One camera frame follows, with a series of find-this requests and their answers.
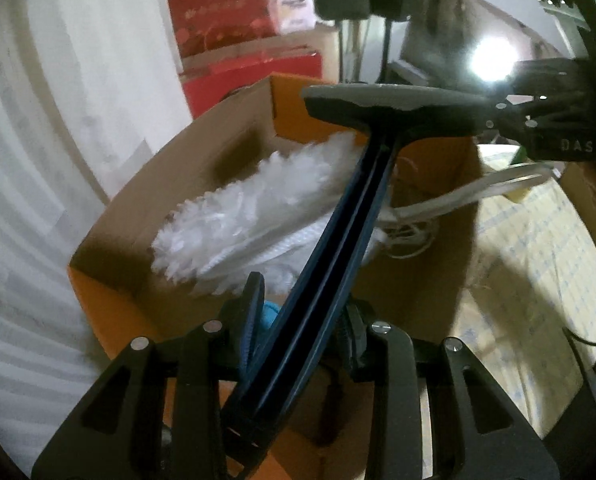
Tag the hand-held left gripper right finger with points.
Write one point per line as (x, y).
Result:
(352, 342)

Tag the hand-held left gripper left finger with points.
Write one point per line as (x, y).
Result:
(252, 320)

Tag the orange cardboard box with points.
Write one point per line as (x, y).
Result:
(127, 320)

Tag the yellow checked tablecloth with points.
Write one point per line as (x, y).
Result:
(528, 285)

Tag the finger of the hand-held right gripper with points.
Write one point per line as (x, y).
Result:
(553, 76)
(538, 115)

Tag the bright lamp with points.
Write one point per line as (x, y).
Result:
(493, 62)

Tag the blue collapsible funnel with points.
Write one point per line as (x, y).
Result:
(270, 320)

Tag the white curtain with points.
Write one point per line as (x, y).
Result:
(67, 110)

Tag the white fluffy duster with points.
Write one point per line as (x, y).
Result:
(258, 210)

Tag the red gift boxes stack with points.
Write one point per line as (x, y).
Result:
(217, 10)

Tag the pink box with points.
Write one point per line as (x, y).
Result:
(294, 2)

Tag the dark blue window squeegee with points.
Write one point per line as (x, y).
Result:
(338, 240)

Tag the brown sofa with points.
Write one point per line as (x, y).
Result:
(443, 30)

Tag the large brown cardboard box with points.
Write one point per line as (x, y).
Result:
(313, 50)

